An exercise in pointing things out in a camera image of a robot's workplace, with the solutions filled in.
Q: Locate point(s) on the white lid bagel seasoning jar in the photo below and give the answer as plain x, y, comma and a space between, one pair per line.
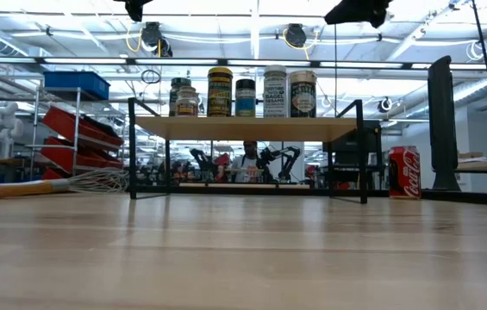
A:
275, 92

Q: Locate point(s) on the yellow lid chili onion jar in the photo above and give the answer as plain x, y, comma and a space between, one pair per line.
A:
220, 92

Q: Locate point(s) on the black cart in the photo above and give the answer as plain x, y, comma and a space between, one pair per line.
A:
351, 150

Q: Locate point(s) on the person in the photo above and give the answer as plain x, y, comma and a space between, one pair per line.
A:
249, 161

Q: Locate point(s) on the black lid spice jar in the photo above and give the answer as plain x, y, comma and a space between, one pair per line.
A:
245, 99

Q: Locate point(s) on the green lid oregano jar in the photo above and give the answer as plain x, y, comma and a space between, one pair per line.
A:
180, 81

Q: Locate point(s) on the red Coca-Cola can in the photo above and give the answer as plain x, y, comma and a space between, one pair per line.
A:
404, 172

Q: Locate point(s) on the wooden shelf black metal frame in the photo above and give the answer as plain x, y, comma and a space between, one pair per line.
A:
247, 128

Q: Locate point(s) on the wooden side table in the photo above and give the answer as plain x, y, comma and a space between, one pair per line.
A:
484, 165

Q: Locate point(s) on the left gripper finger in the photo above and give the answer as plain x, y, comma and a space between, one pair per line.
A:
135, 8

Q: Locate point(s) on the black background robot arm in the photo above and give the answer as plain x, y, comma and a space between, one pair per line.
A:
284, 159
203, 161

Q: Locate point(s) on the blue plastic bin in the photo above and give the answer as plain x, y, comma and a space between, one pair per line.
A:
77, 82

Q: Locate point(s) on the red plastic bin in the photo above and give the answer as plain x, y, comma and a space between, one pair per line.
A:
60, 157
66, 122
51, 174

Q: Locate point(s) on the silver metal rack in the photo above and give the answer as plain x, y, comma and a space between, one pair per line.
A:
35, 125

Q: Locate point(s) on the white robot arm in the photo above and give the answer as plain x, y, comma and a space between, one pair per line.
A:
2, 129

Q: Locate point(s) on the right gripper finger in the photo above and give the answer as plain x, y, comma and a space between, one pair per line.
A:
346, 13

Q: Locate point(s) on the black aluminium table frame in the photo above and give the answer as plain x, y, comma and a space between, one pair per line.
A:
463, 197

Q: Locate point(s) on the tan lid furikake jar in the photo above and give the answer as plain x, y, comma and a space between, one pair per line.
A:
303, 97

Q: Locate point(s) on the black upright panel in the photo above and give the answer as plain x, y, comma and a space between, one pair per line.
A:
443, 129

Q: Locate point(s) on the small glass spice jar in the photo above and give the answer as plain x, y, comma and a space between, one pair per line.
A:
187, 103

